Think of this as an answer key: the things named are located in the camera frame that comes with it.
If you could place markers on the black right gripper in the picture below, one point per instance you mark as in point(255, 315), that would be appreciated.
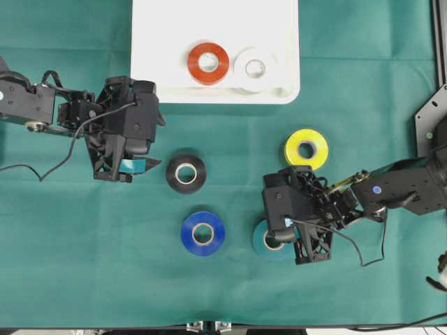
point(335, 210)

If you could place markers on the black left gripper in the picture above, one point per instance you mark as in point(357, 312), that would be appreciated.
point(100, 121)

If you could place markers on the teal tape roll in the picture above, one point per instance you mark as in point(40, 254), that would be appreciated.
point(268, 248)

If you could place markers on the red tape roll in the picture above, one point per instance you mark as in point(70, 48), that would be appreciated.
point(208, 63)

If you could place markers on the white tape roll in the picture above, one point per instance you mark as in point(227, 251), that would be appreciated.
point(255, 70)

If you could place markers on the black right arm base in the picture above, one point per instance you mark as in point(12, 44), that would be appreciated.
point(427, 119)

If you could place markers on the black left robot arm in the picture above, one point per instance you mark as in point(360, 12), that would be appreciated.
point(35, 106)

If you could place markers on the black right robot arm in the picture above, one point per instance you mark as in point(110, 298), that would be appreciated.
point(417, 185)

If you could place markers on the black tape roll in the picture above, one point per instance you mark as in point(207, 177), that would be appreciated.
point(186, 173)

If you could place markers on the yellow tape roll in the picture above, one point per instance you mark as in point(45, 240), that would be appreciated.
point(306, 147)

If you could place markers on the blue tape roll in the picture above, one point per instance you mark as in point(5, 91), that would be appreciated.
point(203, 233)

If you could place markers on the white plastic case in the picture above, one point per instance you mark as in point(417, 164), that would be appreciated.
point(164, 32)

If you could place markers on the green table cloth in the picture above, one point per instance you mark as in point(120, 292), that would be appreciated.
point(80, 252)

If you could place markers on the white object at table edge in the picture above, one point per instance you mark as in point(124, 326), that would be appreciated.
point(440, 283)

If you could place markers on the metal table clamp bracket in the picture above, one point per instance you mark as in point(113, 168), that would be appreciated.
point(209, 327)

